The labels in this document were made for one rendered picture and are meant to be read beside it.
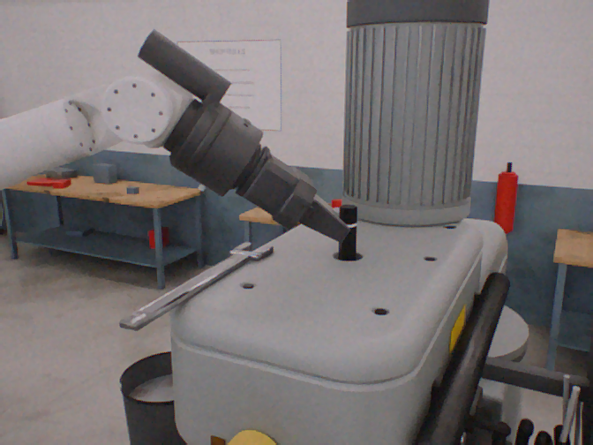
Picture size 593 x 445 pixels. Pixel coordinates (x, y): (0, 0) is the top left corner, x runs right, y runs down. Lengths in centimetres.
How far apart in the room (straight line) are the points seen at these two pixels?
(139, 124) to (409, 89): 38
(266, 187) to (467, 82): 35
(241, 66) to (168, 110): 508
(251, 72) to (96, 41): 198
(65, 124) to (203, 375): 29
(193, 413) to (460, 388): 26
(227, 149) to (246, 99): 504
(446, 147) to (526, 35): 404
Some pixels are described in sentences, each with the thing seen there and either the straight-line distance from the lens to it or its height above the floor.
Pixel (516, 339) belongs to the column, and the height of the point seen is 156.
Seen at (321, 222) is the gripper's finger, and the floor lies 194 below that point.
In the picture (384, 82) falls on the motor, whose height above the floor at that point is 209.
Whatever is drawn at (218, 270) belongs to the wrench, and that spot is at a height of 190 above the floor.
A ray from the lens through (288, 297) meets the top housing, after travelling 55.
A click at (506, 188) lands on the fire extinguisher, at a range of 476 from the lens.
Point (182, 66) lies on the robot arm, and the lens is 61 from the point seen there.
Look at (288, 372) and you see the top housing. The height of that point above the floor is 185.
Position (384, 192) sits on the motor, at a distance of 81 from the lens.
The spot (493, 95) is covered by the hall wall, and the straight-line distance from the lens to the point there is 484.
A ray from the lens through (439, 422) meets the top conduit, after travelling 54.
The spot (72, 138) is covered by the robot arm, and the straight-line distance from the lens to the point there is 63.
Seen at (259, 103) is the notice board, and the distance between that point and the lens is 555.
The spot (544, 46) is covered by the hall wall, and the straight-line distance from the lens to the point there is 481.
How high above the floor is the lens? 211
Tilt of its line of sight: 15 degrees down
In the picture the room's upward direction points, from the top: straight up
